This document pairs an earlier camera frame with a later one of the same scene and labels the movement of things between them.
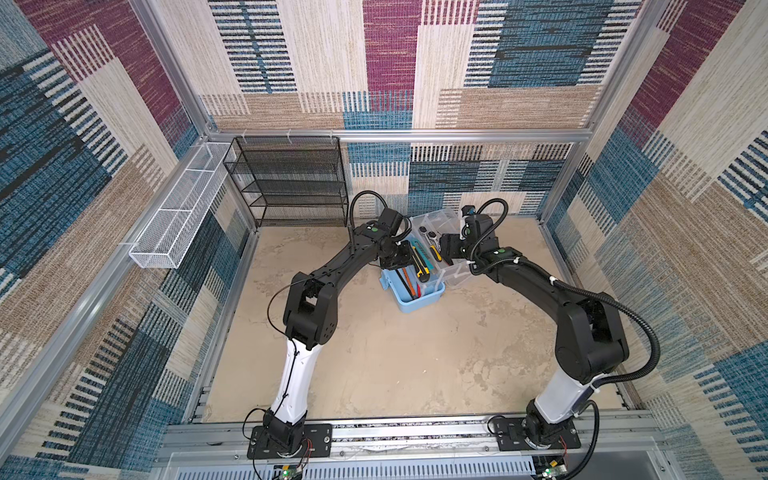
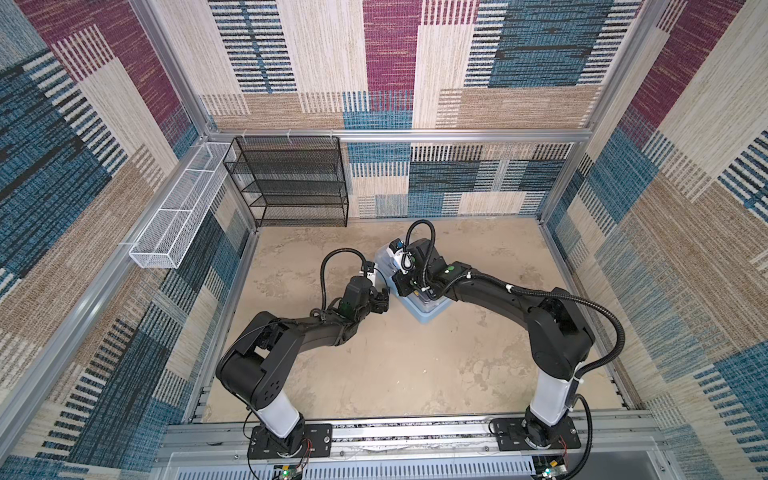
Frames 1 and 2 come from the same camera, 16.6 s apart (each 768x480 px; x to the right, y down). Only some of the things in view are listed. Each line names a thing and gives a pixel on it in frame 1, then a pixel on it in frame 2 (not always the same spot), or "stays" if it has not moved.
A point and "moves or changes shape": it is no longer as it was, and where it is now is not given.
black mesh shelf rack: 291,181 stays
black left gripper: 404,260 → 379,300
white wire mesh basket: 166,238 stays
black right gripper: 449,242 → 400,278
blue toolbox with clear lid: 427,276 moves or changes shape
